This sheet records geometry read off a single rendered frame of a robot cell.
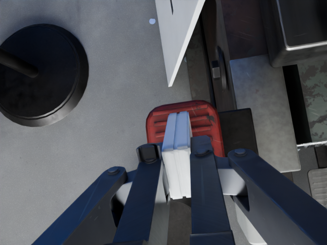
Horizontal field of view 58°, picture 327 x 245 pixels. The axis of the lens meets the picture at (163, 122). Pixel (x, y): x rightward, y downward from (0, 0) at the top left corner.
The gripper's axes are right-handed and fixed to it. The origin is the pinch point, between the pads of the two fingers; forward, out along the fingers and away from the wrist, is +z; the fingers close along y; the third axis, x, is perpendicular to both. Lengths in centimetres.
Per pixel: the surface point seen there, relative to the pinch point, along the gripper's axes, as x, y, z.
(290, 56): 2.5, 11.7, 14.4
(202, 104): 1.3, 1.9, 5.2
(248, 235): -17.4, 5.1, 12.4
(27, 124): -15, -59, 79
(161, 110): 1.4, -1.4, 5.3
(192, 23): 7.8, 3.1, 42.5
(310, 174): -35, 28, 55
